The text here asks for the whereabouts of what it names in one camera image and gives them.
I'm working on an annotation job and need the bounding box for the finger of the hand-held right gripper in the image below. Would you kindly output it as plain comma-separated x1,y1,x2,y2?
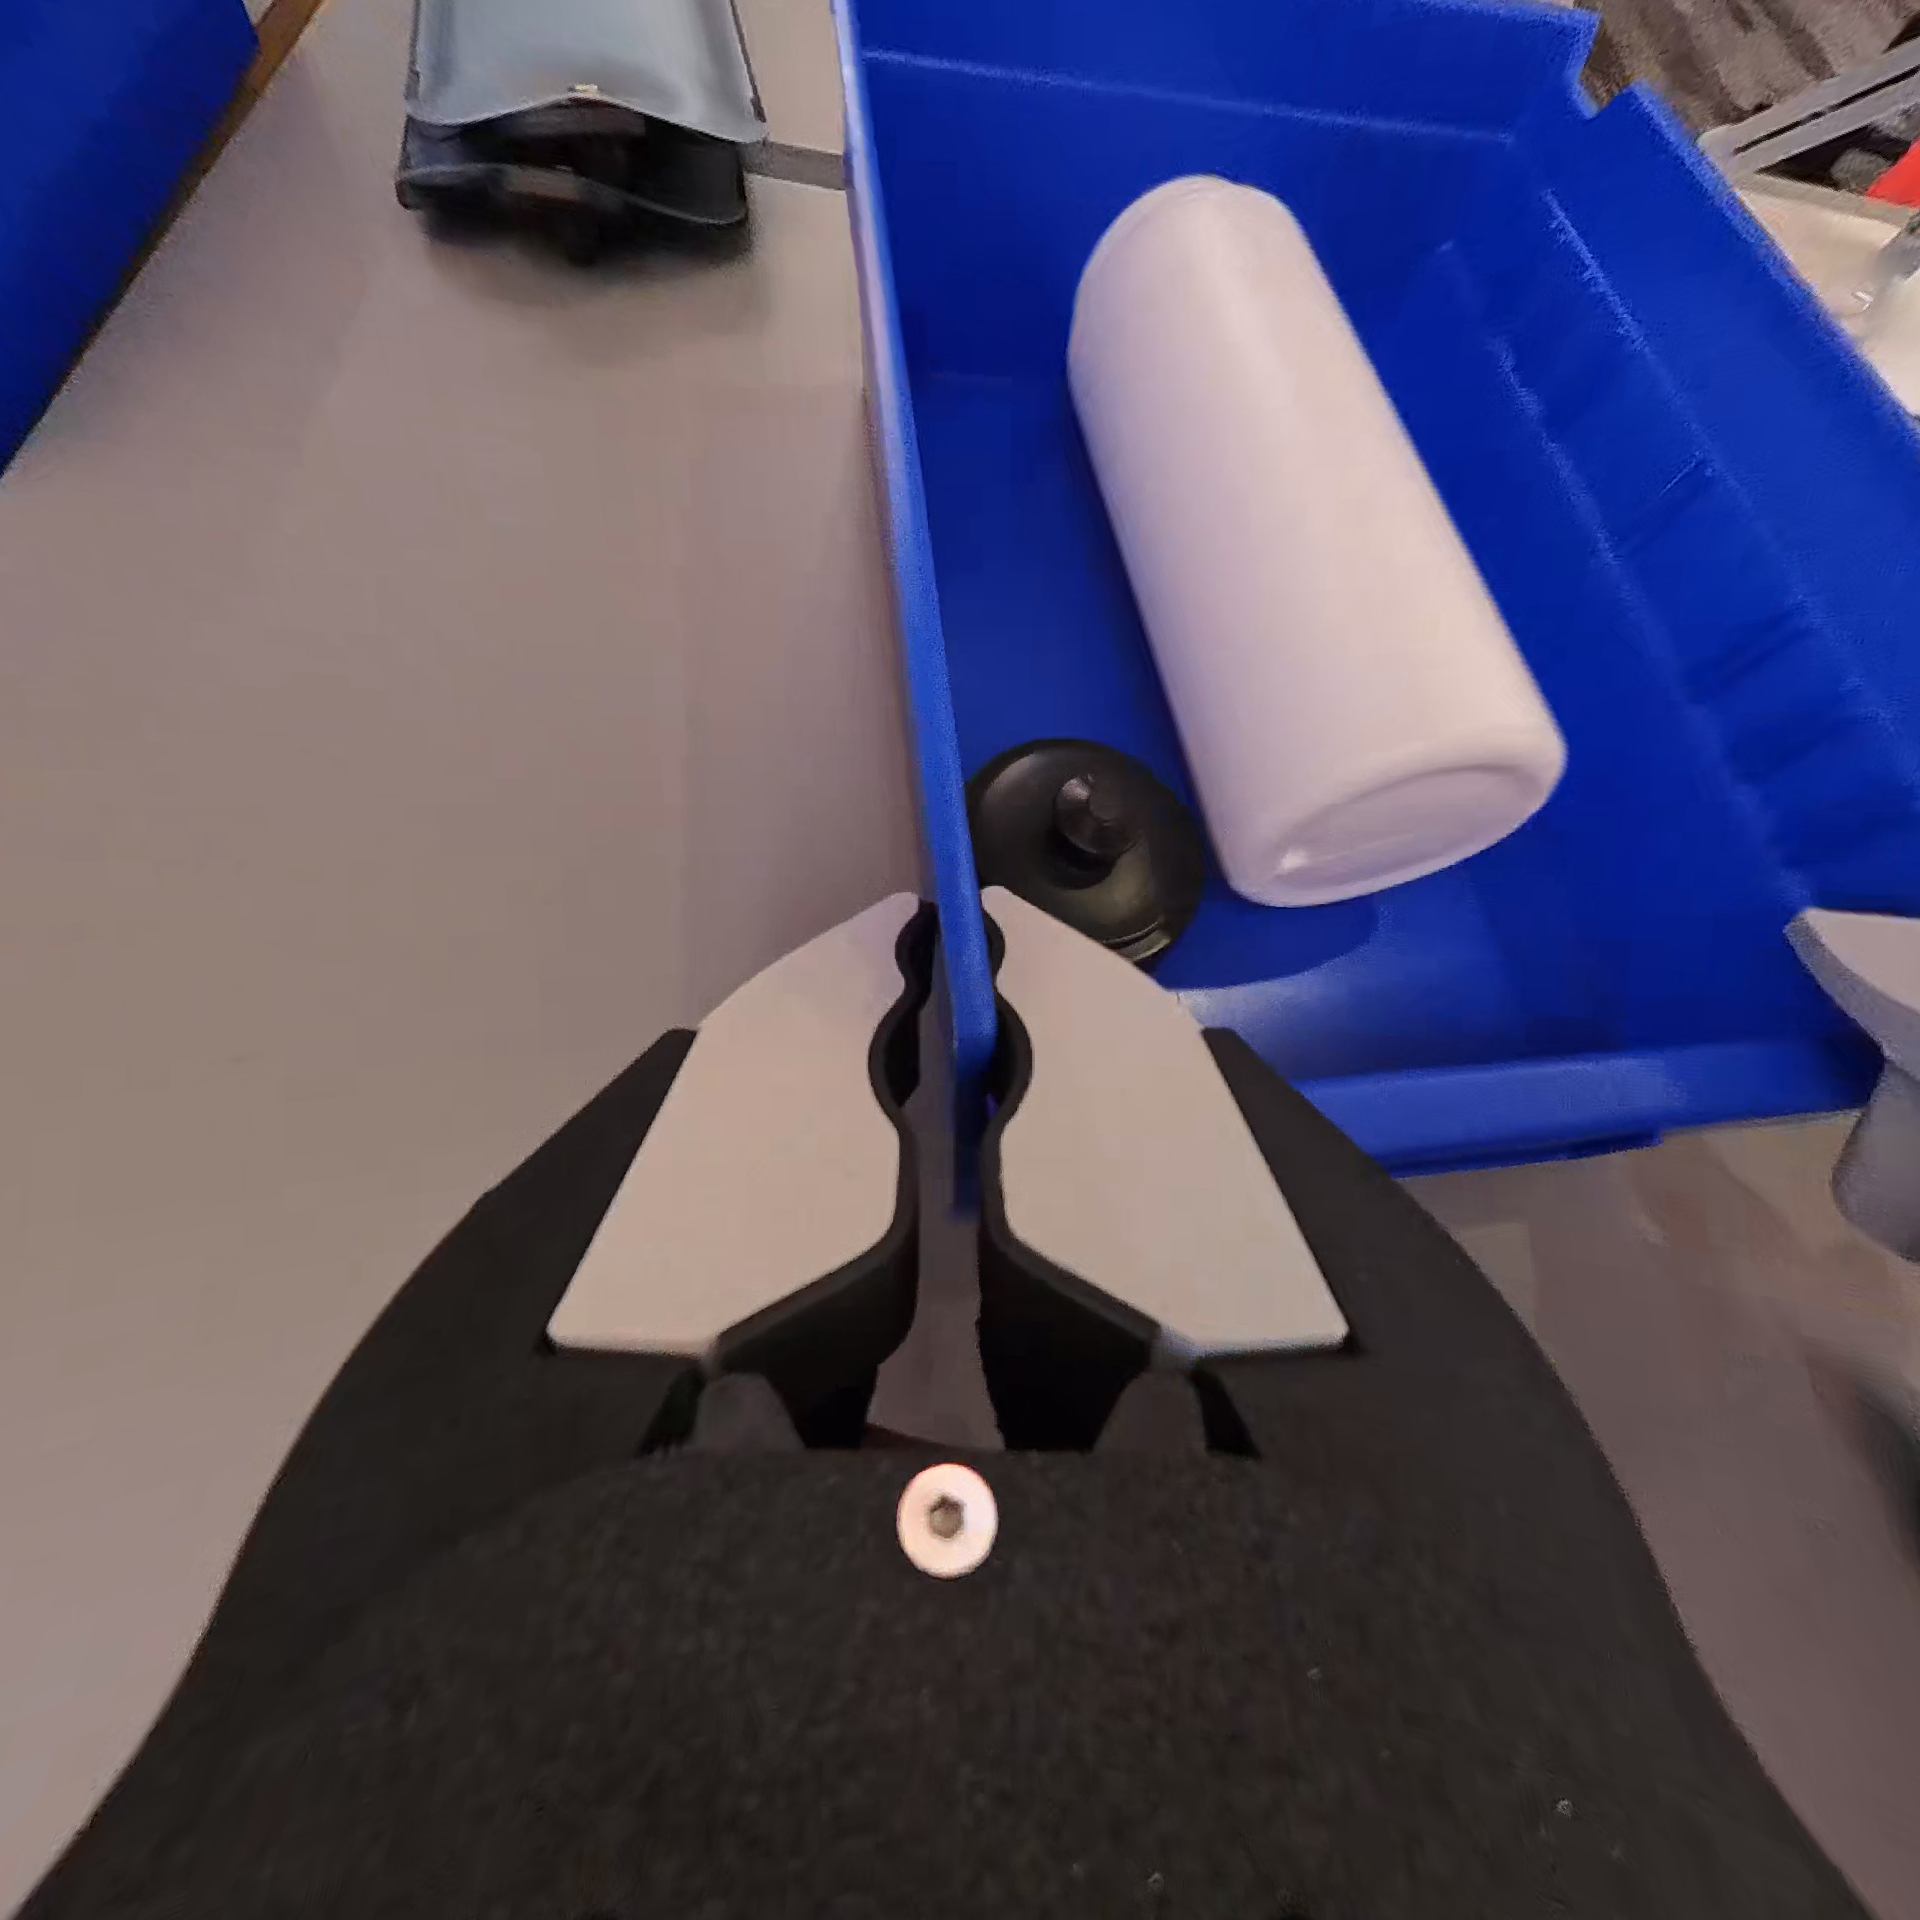
1830,1073,1920,1265
1784,907,1920,1086

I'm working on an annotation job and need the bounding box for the blue plastic bin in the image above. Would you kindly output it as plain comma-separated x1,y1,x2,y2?
831,0,1920,1220
0,0,260,470

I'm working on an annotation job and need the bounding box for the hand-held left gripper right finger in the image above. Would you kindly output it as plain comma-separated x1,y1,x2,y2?
978,884,1352,1451

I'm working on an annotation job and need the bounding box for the black bottle lid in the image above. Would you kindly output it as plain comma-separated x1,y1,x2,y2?
965,738,1206,962

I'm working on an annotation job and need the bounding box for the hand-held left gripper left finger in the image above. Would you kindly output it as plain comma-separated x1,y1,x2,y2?
545,892,940,1449

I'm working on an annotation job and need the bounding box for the white plastic bottle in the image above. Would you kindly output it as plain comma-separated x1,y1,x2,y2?
1068,176,1567,909

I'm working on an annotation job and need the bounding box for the grey folded pouch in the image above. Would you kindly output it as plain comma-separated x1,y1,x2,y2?
393,0,769,261

